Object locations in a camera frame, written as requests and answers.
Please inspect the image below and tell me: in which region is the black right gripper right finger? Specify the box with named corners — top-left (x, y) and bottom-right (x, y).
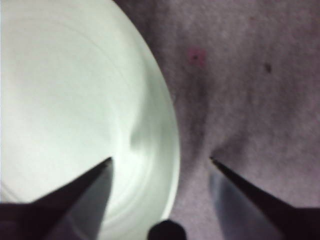
top-left (209, 156), bottom-right (320, 240)

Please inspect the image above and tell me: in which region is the pale green round plate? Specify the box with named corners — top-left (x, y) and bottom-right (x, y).
top-left (0, 0), bottom-right (181, 240)

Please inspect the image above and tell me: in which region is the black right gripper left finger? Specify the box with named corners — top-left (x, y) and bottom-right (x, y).
top-left (0, 156), bottom-right (113, 240)

